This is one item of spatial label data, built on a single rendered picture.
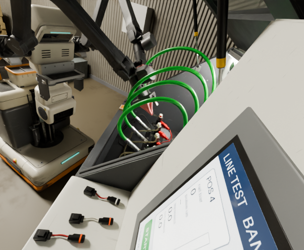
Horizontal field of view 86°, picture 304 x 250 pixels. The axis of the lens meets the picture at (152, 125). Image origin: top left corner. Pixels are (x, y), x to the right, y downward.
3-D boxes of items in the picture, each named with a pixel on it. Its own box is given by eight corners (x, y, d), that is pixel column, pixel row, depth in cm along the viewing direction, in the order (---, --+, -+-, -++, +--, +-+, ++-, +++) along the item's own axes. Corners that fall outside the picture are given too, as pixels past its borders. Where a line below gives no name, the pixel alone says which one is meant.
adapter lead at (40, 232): (33, 240, 41) (32, 237, 40) (38, 231, 43) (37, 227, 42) (83, 245, 43) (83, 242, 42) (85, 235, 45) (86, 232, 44)
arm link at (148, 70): (123, 60, 75) (115, 72, 70) (141, 49, 67) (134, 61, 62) (140, 80, 81) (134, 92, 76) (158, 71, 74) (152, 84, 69)
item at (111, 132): (120, 119, 123) (123, 101, 114) (126, 121, 123) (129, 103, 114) (78, 193, 72) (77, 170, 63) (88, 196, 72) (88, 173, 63)
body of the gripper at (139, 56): (153, 66, 87) (150, 53, 88) (139, 61, 79) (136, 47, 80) (144, 71, 91) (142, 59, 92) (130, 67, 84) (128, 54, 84)
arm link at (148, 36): (138, 38, 92) (127, 32, 85) (155, 27, 85) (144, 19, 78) (142, 58, 91) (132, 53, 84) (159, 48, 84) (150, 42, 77)
